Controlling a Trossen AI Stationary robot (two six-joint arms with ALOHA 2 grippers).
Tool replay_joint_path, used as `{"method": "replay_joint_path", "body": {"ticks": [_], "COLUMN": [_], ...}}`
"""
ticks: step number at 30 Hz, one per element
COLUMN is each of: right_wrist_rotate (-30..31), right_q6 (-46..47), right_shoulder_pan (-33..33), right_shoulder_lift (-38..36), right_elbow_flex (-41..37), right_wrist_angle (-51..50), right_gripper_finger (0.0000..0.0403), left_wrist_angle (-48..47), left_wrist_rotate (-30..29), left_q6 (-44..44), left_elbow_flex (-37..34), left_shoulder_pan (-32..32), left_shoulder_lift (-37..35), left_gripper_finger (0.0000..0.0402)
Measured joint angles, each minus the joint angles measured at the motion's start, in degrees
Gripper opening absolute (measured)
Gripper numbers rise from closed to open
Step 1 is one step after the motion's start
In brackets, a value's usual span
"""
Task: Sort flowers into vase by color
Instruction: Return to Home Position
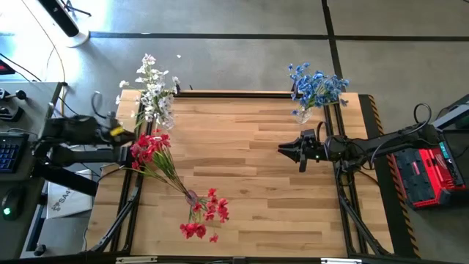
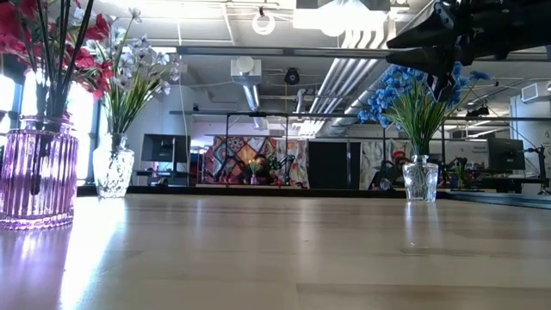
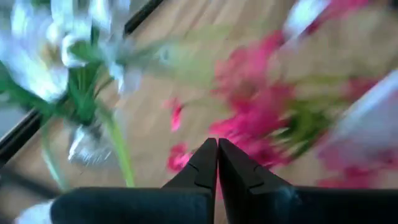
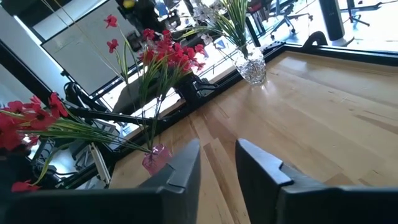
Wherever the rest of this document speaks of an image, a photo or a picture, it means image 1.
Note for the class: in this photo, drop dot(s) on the clear glass vase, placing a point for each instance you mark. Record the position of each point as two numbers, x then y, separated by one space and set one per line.
303 115
168 122

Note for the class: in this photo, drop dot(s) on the black red device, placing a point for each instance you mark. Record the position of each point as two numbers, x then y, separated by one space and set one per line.
5 67

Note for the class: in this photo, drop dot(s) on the silver metal bracket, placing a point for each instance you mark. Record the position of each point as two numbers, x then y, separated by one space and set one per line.
340 261
135 259

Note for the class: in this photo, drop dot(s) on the red black tool case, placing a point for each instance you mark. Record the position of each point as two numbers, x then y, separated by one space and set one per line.
425 176

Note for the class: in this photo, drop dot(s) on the purple glass vase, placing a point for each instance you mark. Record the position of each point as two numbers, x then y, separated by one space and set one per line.
191 197

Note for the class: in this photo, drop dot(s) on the black caster wheel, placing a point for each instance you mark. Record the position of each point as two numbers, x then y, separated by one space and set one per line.
39 250

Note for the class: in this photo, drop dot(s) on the black hazard-striped platform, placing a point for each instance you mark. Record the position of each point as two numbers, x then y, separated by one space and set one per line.
388 220

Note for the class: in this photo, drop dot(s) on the black knob lever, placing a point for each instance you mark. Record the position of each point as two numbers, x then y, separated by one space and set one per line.
14 95

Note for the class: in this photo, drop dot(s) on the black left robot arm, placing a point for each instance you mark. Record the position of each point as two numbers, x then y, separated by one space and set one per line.
73 130

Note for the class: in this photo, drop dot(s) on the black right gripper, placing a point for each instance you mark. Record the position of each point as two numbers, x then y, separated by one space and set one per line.
315 148

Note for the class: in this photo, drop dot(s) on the black backlit keyboard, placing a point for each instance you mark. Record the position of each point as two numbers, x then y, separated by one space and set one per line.
11 154

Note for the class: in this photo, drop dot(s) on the small black desk device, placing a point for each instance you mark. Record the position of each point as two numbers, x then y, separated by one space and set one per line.
9 114

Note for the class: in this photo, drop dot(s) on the black computer mouse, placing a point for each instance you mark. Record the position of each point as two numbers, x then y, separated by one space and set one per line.
12 203

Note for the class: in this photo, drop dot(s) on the black pole white round base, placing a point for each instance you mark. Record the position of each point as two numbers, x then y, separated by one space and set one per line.
77 36

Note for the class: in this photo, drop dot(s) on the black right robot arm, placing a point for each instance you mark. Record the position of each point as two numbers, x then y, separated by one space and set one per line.
384 141

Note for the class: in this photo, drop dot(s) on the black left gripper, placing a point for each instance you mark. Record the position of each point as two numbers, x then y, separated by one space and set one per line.
104 132

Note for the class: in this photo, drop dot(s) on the grey desk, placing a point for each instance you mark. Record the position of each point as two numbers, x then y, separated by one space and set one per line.
33 102

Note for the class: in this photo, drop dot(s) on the dark screen panel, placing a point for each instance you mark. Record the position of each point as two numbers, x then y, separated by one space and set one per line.
458 154

